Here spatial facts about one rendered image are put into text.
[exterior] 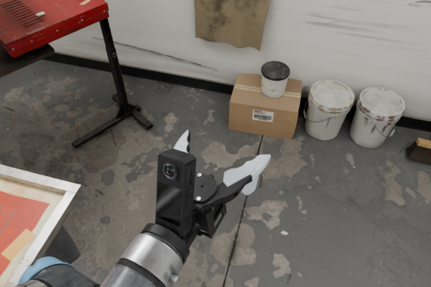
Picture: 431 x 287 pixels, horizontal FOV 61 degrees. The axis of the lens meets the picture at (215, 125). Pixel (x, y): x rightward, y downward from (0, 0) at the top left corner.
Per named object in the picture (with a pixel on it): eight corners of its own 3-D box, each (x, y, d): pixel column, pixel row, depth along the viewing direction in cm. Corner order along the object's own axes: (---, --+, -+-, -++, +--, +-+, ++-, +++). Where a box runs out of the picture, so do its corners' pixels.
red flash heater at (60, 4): (76, -10, 236) (70, -29, 228) (116, 16, 214) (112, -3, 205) (-22, 26, 207) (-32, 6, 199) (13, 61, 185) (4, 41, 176)
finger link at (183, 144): (177, 152, 67) (180, 193, 60) (170, 129, 63) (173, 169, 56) (194, 149, 67) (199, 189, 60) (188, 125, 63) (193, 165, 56)
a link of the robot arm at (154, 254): (111, 250, 46) (165, 277, 43) (133, 220, 49) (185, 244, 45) (128, 277, 51) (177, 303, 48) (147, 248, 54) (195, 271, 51)
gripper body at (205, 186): (190, 193, 62) (148, 254, 55) (180, 159, 56) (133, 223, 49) (230, 209, 59) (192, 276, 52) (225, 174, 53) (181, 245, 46)
